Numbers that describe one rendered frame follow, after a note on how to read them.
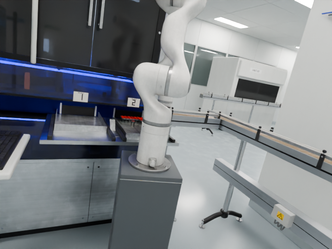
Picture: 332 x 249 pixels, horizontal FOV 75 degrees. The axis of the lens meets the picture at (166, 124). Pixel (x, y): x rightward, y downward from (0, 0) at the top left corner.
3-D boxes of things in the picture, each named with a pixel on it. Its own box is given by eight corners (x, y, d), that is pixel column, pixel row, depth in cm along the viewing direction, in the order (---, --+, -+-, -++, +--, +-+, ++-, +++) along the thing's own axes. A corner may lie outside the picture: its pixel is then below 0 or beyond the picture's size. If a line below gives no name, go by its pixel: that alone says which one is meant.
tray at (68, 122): (56, 113, 137) (56, 108, 137) (98, 116, 149) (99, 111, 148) (54, 130, 108) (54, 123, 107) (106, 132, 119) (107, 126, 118)
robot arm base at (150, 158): (174, 174, 89) (183, 132, 84) (128, 171, 84) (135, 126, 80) (166, 156, 107) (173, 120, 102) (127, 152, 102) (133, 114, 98)
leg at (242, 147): (216, 214, 201) (236, 136, 183) (223, 213, 204) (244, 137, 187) (222, 220, 193) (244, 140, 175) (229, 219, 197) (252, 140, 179)
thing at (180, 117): (150, 125, 168) (154, 105, 165) (144, 119, 182) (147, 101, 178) (219, 129, 199) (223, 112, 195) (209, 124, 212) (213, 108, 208)
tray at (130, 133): (112, 121, 144) (113, 116, 143) (149, 124, 155) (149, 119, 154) (125, 139, 114) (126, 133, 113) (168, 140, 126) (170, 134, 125)
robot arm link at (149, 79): (169, 128, 85) (181, 67, 80) (123, 120, 86) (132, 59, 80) (171, 122, 97) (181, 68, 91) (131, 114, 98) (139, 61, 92)
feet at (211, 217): (196, 224, 193) (199, 211, 190) (238, 217, 215) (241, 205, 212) (201, 230, 186) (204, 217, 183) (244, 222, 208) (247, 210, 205)
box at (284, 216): (270, 216, 145) (274, 204, 143) (275, 215, 147) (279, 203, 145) (286, 228, 135) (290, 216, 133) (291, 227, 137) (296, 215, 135)
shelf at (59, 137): (47, 116, 136) (47, 113, 135) (150, 123, 166) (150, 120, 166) (39, 144, 94) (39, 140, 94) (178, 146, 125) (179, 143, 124)
